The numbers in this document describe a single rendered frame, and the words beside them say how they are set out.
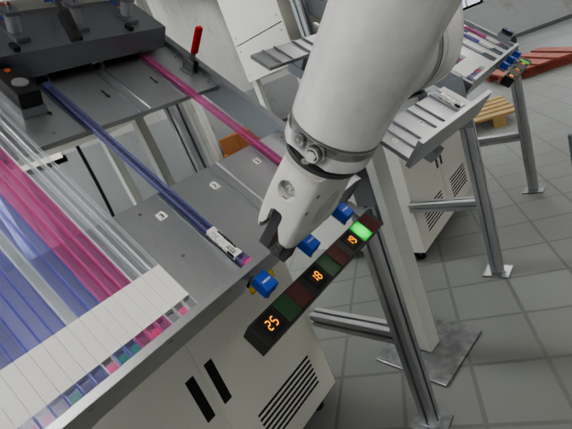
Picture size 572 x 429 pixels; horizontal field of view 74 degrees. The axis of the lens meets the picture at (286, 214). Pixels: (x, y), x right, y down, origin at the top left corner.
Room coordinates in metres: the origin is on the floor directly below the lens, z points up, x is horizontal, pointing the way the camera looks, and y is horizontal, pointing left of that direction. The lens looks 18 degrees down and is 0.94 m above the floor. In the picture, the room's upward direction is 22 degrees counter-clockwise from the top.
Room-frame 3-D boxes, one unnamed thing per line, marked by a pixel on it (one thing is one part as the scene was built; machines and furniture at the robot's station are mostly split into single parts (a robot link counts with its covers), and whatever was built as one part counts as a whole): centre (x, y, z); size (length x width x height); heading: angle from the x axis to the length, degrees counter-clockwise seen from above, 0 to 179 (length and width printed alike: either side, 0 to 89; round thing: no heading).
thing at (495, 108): (3.43, -1.68, 0.05); 1.14 x 0.78 x 0.10; 66
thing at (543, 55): (4.74, -3.52, 0.06); 1.32 x 0.91 x 0.12; 159
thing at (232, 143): (7.49, 0.06, 0.21); 1.23 x 0.90 x 0.43; 159
